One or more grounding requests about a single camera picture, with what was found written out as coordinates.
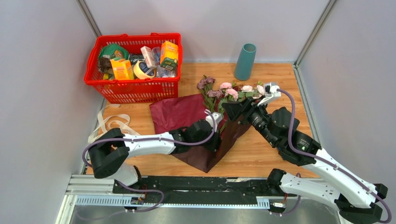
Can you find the dark red wrapping paper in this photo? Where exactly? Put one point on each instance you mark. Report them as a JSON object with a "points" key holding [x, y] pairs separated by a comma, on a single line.
{"points": [[175, 113]]}

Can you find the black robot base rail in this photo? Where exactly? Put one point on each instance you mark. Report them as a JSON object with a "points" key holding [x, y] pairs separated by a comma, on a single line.
{"points": [[179, 192]]}

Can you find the teal ceramic vase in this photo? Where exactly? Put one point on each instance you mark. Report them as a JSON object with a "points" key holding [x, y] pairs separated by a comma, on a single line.
{"points": [[245, 62]]}

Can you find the orange green box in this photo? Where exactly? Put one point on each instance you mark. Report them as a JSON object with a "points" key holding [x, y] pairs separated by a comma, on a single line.
{"points": [[169, 56]]}

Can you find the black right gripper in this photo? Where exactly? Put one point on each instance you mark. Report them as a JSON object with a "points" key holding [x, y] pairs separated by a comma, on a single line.
{"points": [[249, 106]]}

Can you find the white small box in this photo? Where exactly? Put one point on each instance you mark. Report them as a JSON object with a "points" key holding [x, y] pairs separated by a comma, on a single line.
{"points": [[148, 57]]}

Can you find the yellow tape roll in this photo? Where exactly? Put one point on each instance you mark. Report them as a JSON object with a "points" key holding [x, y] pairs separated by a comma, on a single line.
{"points": [[142, 71]]}

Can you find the red plastic shopping basket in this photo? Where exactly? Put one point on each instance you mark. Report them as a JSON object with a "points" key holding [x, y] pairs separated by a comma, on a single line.
{"points": [[138, 90]]}

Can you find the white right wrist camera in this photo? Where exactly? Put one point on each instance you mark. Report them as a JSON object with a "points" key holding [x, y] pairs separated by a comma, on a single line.
{"points": [[269, 92]]}

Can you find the pink flower bouquet brown wrap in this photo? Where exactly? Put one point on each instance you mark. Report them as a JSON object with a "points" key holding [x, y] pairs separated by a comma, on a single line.
{"points": [[213, 99]]}

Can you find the orange juice carton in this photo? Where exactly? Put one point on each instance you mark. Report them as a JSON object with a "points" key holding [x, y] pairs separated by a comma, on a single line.
{"points": [[122, 69]]}

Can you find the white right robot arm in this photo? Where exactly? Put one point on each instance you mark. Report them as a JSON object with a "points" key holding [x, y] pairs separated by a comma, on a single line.
{"points": [[355, 199]]}

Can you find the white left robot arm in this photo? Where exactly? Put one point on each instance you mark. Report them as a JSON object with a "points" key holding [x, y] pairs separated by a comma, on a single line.
{"points": [[108, 154]]}

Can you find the green snack bag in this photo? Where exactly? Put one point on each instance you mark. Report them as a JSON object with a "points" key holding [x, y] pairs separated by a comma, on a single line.
{"points": [[114, 50]]}

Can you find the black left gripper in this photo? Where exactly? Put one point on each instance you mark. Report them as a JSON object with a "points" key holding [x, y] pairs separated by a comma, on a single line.
{"points": [[216, 142]]}

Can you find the clear plastic bottle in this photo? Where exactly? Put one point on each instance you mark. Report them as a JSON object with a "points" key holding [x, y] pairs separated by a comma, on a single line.
{"points": [[160, 71]]}

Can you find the white printed ribbon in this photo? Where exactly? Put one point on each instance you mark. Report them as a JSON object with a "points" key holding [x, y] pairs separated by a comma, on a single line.
{"points": [[121, 121]]}

